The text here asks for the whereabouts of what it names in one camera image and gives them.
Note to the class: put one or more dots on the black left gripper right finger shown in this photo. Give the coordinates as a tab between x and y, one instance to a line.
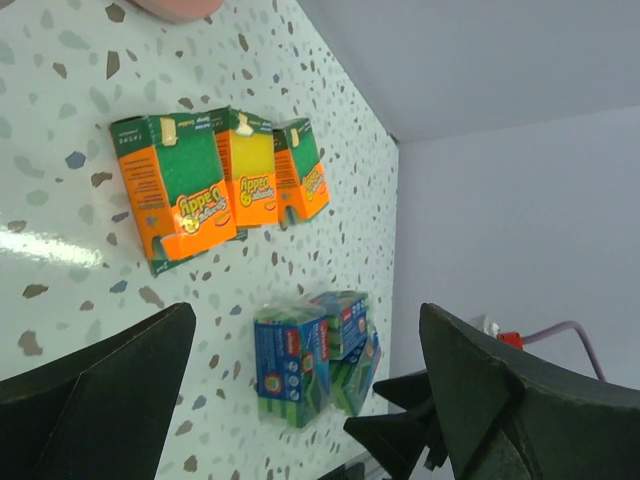
507	414

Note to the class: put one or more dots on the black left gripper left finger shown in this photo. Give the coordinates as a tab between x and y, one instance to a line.
102	412

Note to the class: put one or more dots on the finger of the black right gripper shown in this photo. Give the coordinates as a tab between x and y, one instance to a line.
397	441
410	392

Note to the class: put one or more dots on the pink three tier shelf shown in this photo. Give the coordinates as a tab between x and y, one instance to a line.
180	11

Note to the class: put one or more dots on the blue Vileda pack right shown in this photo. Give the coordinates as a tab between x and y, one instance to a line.
351	378

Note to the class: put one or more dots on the blue vileda pack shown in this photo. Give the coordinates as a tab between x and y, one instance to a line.
347	320
351	378
292	361

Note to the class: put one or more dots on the blue Vileda pack middle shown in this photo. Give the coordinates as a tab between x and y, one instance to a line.
347	320

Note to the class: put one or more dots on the blue Vileda pack left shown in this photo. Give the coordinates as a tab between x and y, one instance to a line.
292	361

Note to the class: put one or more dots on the green top sponge box right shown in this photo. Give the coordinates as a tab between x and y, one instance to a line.
302	190

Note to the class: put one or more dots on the green sponge box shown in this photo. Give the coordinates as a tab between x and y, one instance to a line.
302	190
176	186

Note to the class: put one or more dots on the green top sponge box left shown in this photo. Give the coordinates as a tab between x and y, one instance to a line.
176	186

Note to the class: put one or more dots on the yellow top sponge box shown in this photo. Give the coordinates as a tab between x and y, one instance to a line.
246	148

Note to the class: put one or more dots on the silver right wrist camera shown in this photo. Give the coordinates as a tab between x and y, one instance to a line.
492	329

